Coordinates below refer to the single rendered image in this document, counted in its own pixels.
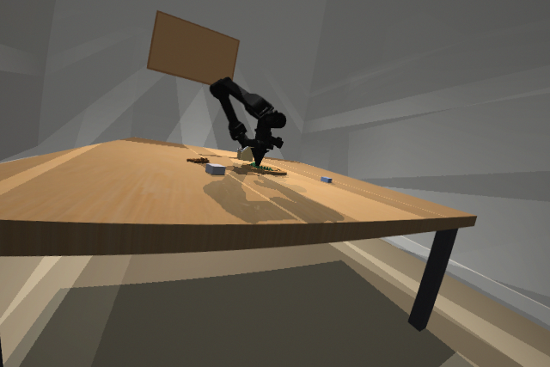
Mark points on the white cube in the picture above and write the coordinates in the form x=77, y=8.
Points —
x=215, y=168

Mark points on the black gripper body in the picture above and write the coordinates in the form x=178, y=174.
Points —
x=260, y=139

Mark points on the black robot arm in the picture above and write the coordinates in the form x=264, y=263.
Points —
x=254, y=104

